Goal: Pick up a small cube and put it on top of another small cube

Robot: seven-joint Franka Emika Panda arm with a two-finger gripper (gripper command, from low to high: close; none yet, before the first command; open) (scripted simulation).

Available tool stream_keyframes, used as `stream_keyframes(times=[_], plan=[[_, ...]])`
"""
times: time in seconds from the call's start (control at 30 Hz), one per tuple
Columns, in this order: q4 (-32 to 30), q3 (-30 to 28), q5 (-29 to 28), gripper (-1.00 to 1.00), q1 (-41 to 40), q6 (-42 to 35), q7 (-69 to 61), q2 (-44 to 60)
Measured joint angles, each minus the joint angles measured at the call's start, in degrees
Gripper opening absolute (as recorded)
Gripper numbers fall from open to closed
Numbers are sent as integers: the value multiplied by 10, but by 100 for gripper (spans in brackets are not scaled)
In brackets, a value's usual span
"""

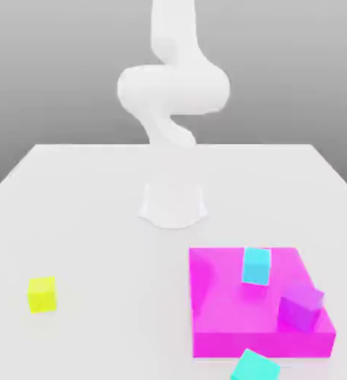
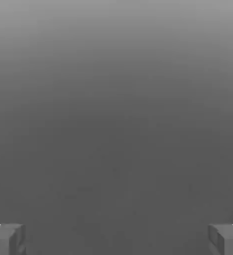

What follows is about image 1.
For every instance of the small yellow cube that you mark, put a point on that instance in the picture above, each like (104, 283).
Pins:
(42, 294)

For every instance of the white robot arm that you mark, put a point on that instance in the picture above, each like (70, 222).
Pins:
(173, 89)

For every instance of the small turquoise cube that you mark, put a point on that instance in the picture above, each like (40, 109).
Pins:
(255, 366)

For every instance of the small cyan cube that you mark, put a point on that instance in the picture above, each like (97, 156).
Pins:
(256, 266)

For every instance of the large magenta box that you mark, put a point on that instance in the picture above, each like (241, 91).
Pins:
(229, 314)

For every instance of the small purple cube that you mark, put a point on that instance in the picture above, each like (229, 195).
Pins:
(299, 308)

